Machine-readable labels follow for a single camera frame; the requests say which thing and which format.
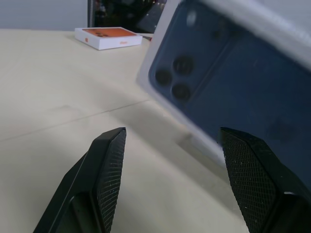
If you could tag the orange and white phone box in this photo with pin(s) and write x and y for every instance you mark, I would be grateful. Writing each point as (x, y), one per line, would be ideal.
(109, 38)

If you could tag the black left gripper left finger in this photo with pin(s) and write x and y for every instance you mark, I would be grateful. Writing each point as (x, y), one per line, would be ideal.
(102, 184)

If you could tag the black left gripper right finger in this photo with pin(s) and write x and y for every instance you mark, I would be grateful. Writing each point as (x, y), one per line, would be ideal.
(262, 184)

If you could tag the dark monitor screen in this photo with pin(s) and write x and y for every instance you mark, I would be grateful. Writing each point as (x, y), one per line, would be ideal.
(126, 14)

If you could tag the grey window frame post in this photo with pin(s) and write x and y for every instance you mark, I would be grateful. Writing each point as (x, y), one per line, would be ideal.
(90, 13)

